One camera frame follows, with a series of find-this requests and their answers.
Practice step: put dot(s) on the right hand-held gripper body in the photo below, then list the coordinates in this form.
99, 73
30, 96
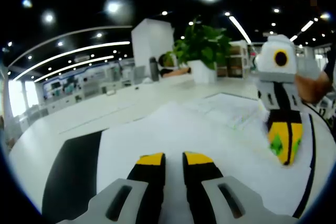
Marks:
267, 72

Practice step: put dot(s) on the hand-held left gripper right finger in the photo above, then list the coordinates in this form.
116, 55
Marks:
202, 190

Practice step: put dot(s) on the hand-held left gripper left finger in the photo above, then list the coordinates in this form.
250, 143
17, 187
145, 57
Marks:
147, 190

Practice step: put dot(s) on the white shelf unit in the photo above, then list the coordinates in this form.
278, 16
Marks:
236, 61

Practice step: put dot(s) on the short ceiling light strip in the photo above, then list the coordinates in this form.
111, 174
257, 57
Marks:
240, 28

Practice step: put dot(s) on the white plant pot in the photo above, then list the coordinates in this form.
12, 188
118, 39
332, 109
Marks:
202, 73

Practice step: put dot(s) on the green leafy plant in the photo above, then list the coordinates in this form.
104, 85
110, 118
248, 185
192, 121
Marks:
204, 45

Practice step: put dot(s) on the small white rimmed device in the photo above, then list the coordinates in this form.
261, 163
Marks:
111, 91

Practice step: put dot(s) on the grey thermos bottle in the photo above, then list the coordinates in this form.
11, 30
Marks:
154, 69

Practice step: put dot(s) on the curved ceiling light strip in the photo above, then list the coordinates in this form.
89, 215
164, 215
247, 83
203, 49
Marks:
78, 50
78, 64

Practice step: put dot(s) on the ceiling air vent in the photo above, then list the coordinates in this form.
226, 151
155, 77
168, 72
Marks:
82, 58

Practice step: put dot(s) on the ceiling downlights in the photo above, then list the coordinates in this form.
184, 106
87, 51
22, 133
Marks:
113, 6

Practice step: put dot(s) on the blue trimmed display wall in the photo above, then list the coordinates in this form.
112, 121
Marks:
78, 82

